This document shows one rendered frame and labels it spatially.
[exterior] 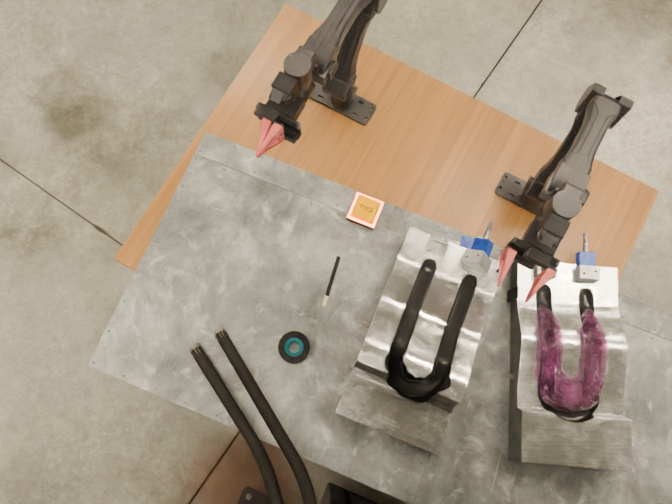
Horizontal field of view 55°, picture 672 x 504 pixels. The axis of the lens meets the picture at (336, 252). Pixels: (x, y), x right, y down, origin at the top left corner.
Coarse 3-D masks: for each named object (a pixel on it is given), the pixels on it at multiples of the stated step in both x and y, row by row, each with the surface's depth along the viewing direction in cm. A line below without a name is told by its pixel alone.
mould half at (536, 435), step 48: (528, 288) 164; (576, 288) 165; (528, 336) 157; (576, 336) 157; (624, 336) 158; (528, 384) 156; (624, 384) 156; (528, 432) 150; (576, 432) 150; (624, 432) 150
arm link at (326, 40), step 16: (352, 0) 142; (368, 0) 145; (384, 0) 152; (336, 16) 141; (352, 16) 142; (320, 32) 140; (336, 32) 140; (320, 48) 138; (336, 48) 139; (320, 64) 138
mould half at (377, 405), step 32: (416, 256) 162; (448, 256) 162; (448, 288) 161; (480, 288) 160; (384, 320) 156; (480, 320) 159; (384, 352) 151; (416, 352) 152; (352, 384) 157; (384, 384) 157; (352, 416) 155; (384, 416) 155; (416, 416) 155; (448, 416) 155
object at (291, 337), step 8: (288, 336) 162; (296, 336) 162; (304, 336) 162; (280, 344) 161; (288, 344) 161; (304, 344) 161; (280, 352) 161; (288, 352) 161; (304, 352) 161; (288, 360) 160; (296, 360) 160; (304, 360) 163
